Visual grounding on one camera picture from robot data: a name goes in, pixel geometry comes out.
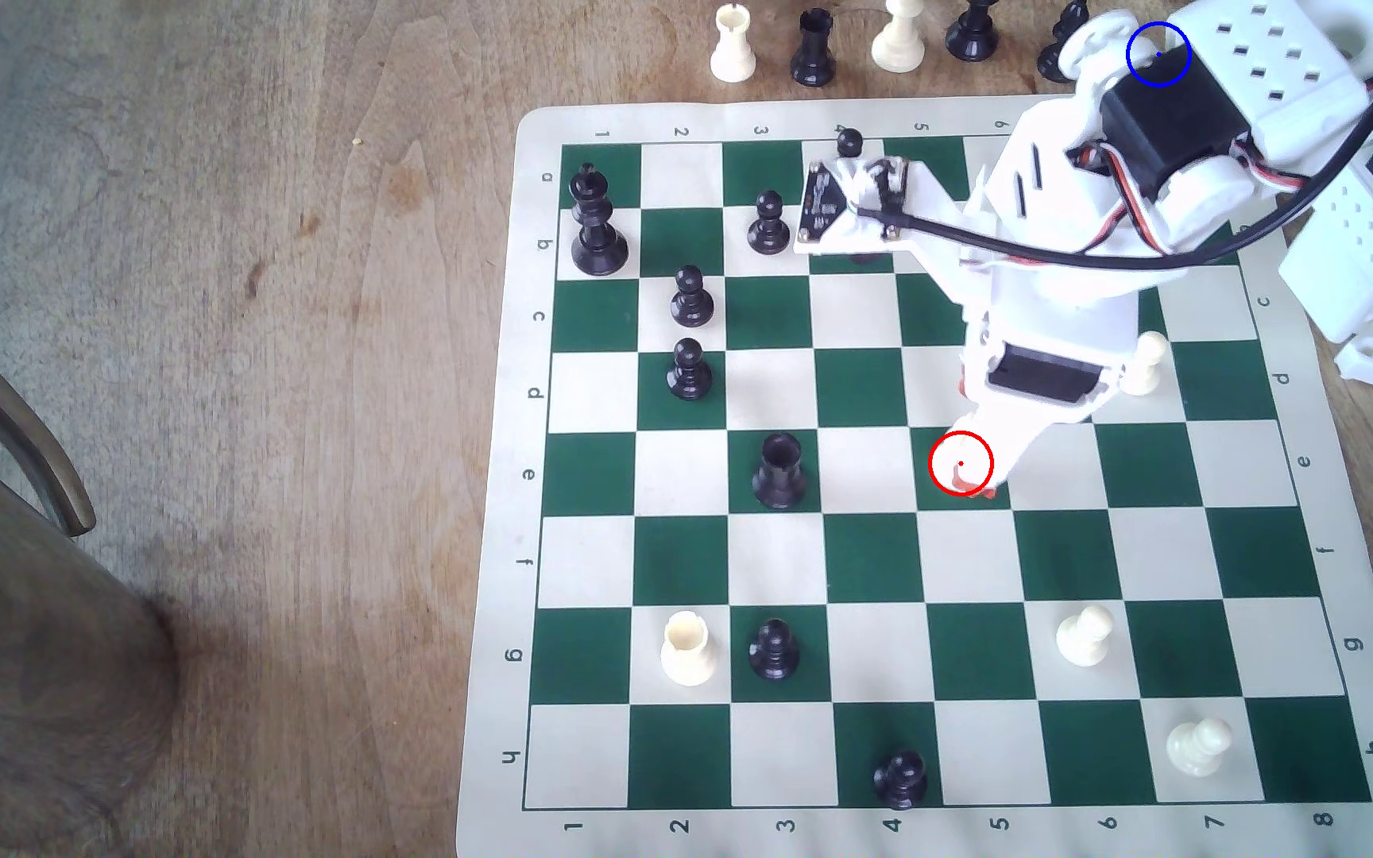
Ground white chess rook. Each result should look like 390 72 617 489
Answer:
660 610 719 689
710 2 760 85

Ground dark wooden chair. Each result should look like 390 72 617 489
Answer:
0 292 181 850

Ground green white chess mat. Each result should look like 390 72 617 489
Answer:
454 93 1373 858

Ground black chess bishop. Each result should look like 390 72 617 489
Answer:
1037 0 1089 83

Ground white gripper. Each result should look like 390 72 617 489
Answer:
919 101 1153 500

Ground white chess pawn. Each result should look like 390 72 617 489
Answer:
1054 605 1117 669
930 435 989 500
1119 331 1172 398
1166 716 1234 779

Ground black camera cable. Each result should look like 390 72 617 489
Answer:
847 0 1373 269

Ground black chess king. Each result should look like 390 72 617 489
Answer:
567 163 631 278

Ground black chess rook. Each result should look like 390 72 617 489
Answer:
752 431 810 512
790 8 839 88

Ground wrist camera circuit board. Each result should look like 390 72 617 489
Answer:
794 155 917 257

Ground red white wrist servo wires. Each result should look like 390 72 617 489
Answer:
1068 137 1308 257

